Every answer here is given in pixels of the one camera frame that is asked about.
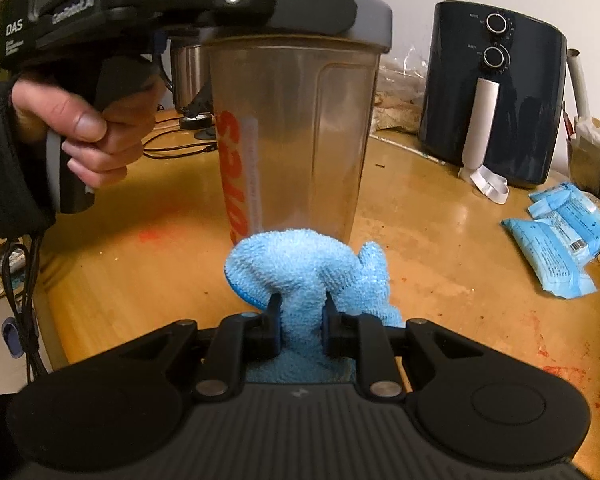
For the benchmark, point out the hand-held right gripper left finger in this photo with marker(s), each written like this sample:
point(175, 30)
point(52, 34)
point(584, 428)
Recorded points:
point(276, 325)

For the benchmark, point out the blue snack packet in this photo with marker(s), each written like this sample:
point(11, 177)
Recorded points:
point(545, 260)
point(565, 197)
point(580, 232)

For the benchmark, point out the white tube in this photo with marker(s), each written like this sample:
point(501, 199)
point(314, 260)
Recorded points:
point(578, 85)

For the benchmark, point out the blue slipper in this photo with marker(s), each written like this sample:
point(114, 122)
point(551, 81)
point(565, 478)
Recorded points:
point(11, 337)

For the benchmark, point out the plastic bag with brown contents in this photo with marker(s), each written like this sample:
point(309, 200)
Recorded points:
point(395, 110)

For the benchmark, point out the light blue microfibre cloth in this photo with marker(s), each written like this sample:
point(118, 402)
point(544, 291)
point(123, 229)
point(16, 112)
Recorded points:
point(300, 270)

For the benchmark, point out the clear shaker bottle grey lid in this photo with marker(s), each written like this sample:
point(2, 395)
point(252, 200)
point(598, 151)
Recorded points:
point(300, 135)

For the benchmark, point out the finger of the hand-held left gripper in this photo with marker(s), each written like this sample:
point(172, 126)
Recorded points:
point(250, 0)

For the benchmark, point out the person's left hand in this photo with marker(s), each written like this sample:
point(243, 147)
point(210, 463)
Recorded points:
point(85, 127)

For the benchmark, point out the steel electric kettle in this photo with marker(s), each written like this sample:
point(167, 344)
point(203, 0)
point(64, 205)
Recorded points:
point(187, 75)

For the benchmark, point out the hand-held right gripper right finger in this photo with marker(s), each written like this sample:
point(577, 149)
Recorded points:
point(327, 330)

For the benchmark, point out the dark blue air fryer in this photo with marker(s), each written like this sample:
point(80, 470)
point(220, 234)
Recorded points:
point(525, 110)

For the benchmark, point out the person's left forearm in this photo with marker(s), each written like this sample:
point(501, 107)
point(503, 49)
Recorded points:
point(10, 180)

